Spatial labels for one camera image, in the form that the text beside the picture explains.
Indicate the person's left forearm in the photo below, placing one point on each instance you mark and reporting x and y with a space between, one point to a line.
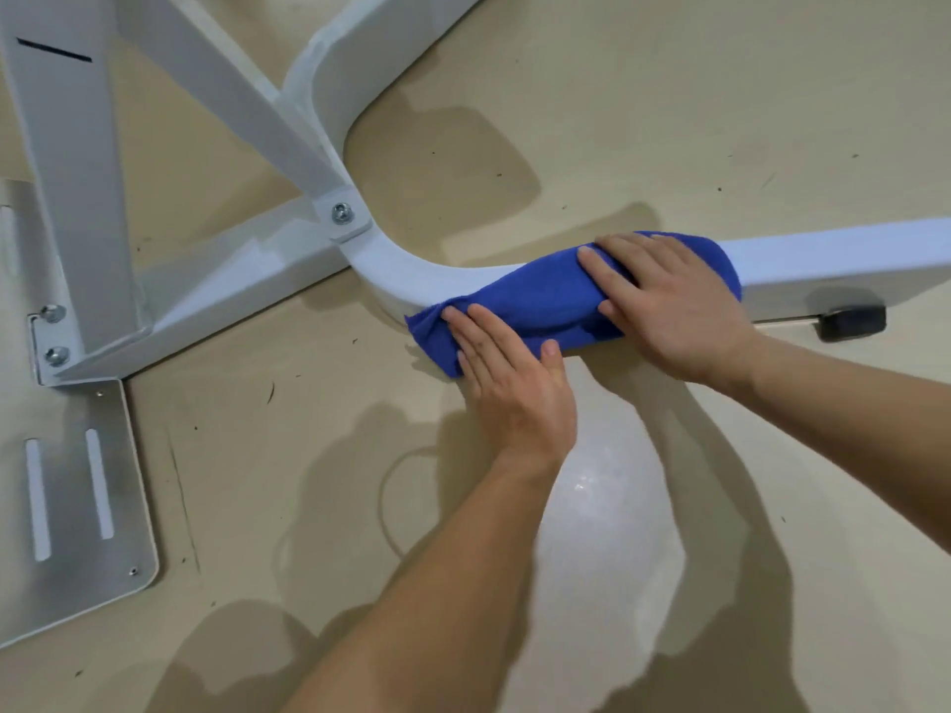
438 594

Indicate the person's right middle finger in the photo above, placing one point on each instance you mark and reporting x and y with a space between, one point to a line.
628 253

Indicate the person's left hand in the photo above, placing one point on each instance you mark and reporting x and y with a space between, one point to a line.
524 404

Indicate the person's right hand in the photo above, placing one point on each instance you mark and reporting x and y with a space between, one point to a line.
672 315

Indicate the person's left thumb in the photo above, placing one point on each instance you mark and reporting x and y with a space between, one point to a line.
555 363

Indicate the person's right little finger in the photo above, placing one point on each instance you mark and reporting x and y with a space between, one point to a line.
687 244

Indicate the white metal frame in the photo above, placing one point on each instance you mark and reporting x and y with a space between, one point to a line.
67 178

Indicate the person's right thumb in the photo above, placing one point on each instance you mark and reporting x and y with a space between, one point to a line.
620 322

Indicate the blue microfibre cloth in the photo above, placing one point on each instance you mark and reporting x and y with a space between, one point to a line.
531 300

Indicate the person's left middle finger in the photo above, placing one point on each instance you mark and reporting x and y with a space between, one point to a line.
472 337

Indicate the silver slotted metal plate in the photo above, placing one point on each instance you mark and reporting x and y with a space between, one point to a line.
82 497

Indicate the silver hex bolt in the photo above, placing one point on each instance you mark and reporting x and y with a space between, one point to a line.
342 213
52 313
56 356

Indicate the person's right forearm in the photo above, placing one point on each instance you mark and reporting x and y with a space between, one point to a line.
847 430

